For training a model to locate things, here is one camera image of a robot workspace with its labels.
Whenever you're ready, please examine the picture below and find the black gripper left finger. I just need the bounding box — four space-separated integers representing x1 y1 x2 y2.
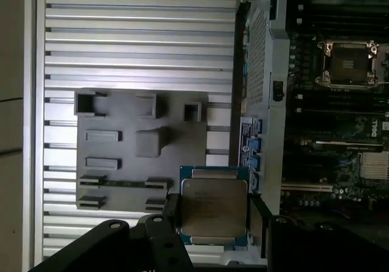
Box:
30 192 195 272

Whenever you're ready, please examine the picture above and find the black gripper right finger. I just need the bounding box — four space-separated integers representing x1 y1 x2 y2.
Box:
247 192 389 272

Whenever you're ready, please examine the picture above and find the silver CPU with green board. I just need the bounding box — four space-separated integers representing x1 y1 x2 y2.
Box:
178 165 255 246

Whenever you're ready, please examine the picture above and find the beige expansion slot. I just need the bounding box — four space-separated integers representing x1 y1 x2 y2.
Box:
280 183 334 193

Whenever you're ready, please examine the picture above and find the CPU socket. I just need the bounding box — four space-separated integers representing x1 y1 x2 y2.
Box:
315 38 381 90

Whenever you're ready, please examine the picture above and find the grey plastic parts rack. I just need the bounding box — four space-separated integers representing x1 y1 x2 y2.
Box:
74 87 210 214

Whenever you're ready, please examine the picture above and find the dark motherboard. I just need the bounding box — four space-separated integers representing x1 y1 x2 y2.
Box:
281 0 389 221

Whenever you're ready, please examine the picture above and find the silver finned heatsink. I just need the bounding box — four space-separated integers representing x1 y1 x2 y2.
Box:
357 151 389 181

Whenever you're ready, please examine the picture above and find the blue white label sticker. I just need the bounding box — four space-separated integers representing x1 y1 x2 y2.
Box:
240 116 252 170

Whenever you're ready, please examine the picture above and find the black Dell branded cover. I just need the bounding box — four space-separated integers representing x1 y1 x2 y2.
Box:
342 115 384 147

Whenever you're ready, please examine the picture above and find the black power socket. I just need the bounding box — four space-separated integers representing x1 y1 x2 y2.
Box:
273 80 286 102

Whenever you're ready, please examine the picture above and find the locking lever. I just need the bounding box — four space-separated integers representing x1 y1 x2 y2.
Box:
329 83 389 89

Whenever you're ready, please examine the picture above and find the open PC case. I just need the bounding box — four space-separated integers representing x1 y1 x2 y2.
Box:
230 0 389 272

